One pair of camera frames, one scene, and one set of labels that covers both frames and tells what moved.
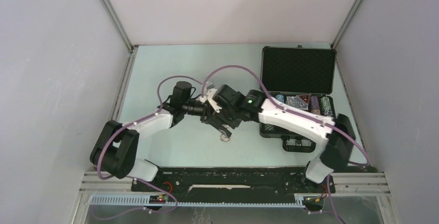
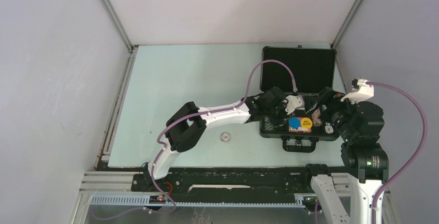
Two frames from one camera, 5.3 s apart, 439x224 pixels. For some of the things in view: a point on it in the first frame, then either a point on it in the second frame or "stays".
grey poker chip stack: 224,138 stays
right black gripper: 232,124 → 330,98
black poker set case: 300,78 stays
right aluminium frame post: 355,5 stays
